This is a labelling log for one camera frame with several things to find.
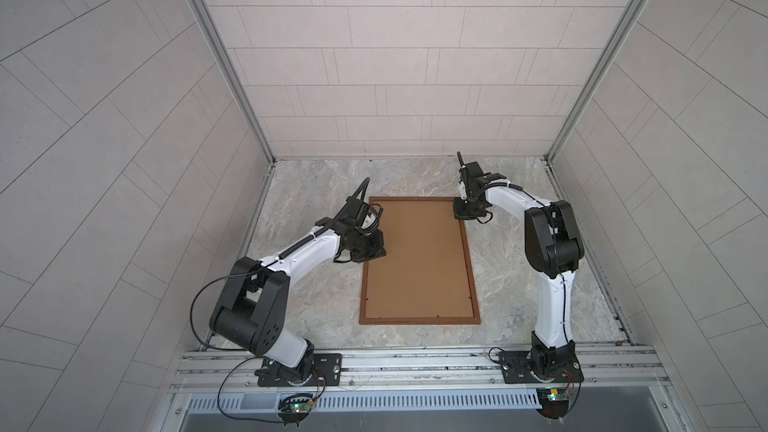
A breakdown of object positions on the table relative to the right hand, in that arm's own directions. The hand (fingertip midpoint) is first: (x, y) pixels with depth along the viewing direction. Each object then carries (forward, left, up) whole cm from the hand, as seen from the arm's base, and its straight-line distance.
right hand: (457, 214), depth 101 cm
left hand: (-15, +22, +7) cm, 28 cm away
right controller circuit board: (-52, -13, -2) cm, 54 cm away
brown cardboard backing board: (-21, +14, +1) cm, 25 cm away
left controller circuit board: (-50, +46, +3) cm, 68 cm away
